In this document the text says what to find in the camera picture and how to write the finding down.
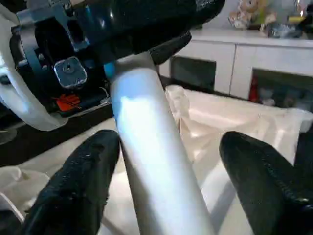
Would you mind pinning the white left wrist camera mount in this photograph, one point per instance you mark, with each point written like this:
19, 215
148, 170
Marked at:
24, 110

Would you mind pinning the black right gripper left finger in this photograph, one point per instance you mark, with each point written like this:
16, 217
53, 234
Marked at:
78, 186

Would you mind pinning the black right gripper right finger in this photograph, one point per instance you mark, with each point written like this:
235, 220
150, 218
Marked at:
274, 191

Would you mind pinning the beige plush toy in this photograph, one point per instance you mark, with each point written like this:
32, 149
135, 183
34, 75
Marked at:
249, 12

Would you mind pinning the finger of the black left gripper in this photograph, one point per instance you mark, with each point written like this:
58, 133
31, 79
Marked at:
171, 49
151, 22

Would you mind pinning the white plastic table leg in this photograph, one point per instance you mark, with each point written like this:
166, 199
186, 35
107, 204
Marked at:
156, 156

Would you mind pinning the white plastic table top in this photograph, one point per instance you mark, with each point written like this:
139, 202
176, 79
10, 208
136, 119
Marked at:
220, 117

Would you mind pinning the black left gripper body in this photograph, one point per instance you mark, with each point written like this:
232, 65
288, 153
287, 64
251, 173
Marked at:
54, 54

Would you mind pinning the white cabinet with glass doors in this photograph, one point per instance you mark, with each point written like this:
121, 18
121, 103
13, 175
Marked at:
220, 54

